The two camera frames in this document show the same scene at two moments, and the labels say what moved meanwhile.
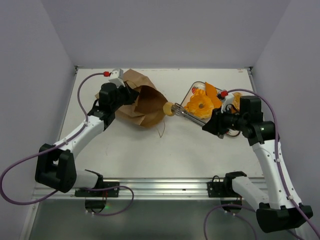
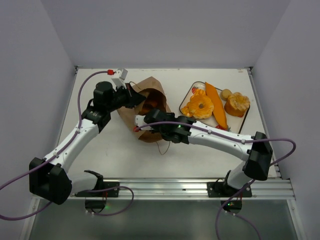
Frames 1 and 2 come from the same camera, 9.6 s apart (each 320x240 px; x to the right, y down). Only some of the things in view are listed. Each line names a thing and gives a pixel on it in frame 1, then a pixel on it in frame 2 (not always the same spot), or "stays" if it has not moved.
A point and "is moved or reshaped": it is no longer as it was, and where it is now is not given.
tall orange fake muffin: x=236 y=99 stays
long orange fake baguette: x=211 y=91 stays
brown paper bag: x=147 y=110 is moved or reshaped
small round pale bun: x=167 y=108 → x=225 y=94
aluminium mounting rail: x=145 y=189 stays
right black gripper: x=215 y=122 → x=150 y=117
